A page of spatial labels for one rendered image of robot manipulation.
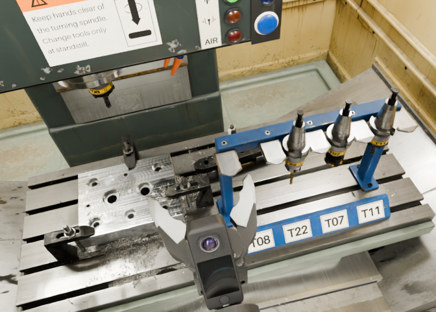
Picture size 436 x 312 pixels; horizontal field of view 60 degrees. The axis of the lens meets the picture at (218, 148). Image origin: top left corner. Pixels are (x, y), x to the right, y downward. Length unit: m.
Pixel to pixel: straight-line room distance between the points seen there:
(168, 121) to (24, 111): 0.76
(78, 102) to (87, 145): 0.25
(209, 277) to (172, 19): 0.33
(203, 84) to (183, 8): 0.99
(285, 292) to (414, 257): 0.42
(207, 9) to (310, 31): 1.49
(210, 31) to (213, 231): 0.28
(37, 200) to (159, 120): 0.55
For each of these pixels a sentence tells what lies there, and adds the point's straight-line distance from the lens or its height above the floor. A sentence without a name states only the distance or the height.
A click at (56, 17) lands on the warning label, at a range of 0.53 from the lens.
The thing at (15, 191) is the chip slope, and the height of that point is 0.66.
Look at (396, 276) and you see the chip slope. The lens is 1.36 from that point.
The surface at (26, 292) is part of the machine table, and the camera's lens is 1.23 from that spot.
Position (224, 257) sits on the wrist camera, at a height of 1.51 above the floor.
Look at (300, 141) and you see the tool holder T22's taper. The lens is 0.87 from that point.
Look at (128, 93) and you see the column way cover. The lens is 1.44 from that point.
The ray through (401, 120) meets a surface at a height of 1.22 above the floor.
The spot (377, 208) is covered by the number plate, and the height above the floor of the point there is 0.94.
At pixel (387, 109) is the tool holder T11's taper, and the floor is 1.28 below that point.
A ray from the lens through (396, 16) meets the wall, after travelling 1.60.
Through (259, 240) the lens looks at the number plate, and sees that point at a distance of 1.08.
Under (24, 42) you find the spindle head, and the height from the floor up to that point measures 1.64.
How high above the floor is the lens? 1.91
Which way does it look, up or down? 50 degrees down
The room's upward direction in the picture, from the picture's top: 6 degrees counter-clockwise
